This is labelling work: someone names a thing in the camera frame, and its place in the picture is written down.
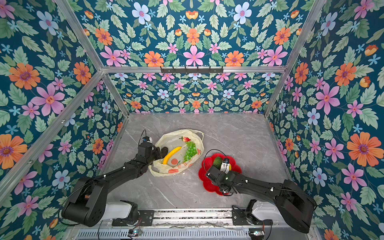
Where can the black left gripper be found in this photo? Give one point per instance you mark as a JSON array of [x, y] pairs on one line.
[[156, 150]]

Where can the red flower-shaped plastic bowl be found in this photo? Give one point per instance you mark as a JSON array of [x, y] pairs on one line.
[[206, 164]]

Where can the cream plastic fruit-print bag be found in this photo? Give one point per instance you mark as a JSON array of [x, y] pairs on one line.
[[185, 148]]

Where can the red fake strawberry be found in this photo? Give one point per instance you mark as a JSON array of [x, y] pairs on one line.
[[185, 139]]

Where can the black hook rail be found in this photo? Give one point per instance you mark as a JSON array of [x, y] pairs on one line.
[[192, 70]]

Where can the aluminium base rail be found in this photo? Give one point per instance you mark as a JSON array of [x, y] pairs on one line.
[[194, 216]]

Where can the yellow fake banana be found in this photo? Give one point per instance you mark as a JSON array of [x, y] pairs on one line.
[[170, 154]]

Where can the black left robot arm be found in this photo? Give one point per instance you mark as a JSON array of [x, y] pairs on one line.
[[87, 205]]

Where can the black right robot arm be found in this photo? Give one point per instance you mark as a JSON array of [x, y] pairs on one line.
[[293, 204]]

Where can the green fake grapes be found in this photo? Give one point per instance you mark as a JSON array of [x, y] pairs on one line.
[[191, 151]]

